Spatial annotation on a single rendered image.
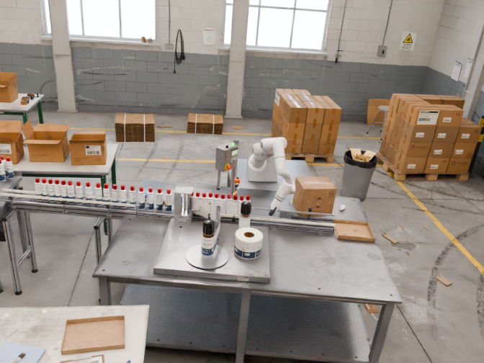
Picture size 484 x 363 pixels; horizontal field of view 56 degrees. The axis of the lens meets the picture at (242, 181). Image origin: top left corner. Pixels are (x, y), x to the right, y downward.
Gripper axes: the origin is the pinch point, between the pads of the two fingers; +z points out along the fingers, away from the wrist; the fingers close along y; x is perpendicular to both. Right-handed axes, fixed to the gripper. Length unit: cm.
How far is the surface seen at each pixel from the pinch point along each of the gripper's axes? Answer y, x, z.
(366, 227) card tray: -9, 82, -18
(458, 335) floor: 22, 196, 30
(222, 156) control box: -1, -57, -29
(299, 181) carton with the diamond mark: -28.6, 16.7, -24.7
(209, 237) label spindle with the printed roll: 62, -47, 4
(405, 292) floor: -31, 167, 40
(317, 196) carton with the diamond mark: -18.1, 34.2, -22.6
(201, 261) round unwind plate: 68, -46, 22
